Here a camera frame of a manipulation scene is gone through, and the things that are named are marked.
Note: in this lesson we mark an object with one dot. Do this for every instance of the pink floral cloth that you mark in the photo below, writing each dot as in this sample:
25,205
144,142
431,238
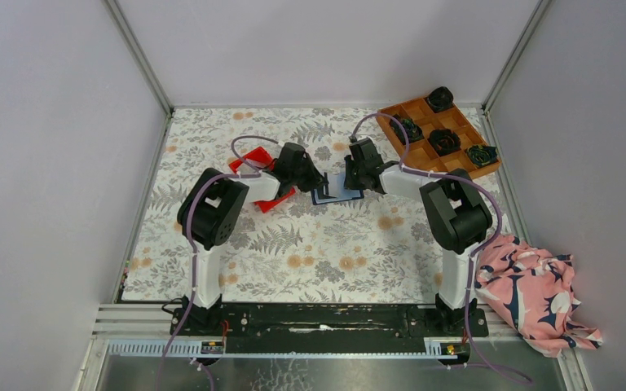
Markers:
531,289

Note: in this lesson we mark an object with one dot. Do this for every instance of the rolled dark tie top left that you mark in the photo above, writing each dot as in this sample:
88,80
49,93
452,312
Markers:
440,100

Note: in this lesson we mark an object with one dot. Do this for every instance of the rolled dark tie centre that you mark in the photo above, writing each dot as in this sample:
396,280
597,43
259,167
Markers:
444,141

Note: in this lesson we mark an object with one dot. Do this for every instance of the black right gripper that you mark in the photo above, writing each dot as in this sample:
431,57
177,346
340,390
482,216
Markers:
350,183

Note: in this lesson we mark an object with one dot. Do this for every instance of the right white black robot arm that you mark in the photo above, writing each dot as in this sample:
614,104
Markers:
455,211

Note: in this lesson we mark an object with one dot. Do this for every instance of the rolled dark tie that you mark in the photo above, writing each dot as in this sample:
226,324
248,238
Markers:
444,141
440,100

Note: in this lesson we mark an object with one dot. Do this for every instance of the red plastic bin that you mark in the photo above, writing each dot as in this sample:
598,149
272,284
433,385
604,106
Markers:
255,167

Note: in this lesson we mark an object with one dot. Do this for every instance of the rolled green tie bottom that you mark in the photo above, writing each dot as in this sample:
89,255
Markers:
405,129

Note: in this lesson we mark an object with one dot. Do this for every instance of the navy blue card holder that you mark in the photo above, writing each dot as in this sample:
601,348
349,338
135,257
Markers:
334,191

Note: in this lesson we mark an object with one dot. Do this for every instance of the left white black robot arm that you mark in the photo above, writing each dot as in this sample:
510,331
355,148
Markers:
209,214

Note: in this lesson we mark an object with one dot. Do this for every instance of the wooden compartment tray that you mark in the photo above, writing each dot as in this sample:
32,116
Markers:
420,155

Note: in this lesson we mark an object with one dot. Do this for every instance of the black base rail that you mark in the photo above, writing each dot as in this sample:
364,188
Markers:
314,328

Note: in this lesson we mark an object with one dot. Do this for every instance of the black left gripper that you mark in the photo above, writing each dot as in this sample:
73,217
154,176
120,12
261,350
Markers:
312,177

